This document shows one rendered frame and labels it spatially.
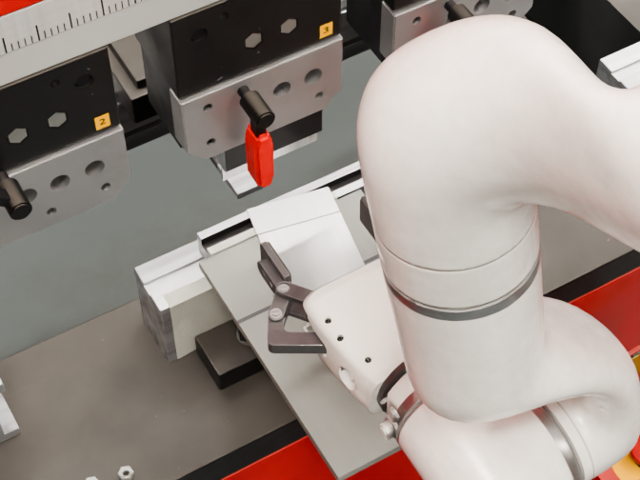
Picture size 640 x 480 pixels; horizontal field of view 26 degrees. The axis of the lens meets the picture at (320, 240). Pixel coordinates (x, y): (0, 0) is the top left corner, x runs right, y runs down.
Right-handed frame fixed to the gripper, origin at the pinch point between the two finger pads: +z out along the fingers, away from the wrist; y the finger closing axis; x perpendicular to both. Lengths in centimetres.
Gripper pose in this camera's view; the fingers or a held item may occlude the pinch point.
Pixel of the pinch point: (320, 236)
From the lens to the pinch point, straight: 110.9
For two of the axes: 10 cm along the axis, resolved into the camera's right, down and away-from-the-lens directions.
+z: -5.0, -6.9, 5.2
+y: 8.7, -4.1, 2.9
